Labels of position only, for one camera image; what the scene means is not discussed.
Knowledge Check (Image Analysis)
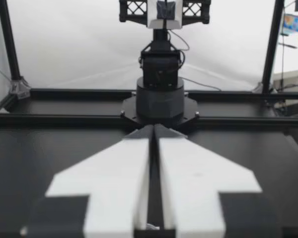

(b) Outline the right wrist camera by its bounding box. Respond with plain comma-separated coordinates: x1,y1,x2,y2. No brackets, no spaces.
147,0,183,30

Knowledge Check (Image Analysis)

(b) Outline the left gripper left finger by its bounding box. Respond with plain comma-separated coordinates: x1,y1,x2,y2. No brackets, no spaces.
19,124,154,238

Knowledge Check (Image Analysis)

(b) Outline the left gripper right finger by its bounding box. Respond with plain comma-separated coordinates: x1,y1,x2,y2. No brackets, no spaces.
154,123,284,238

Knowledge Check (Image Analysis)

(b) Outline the thin grey cable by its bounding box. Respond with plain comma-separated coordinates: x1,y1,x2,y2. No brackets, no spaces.
181,76,222,91

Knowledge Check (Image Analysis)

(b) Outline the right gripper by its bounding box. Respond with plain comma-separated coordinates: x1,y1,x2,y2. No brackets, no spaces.
118,0,211,25

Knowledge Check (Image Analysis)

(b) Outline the computer screen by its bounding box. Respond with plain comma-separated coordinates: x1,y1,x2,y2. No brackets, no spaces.
282,13,298,36

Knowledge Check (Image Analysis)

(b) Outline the black frame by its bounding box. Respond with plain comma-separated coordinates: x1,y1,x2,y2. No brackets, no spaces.
0,0,298,129

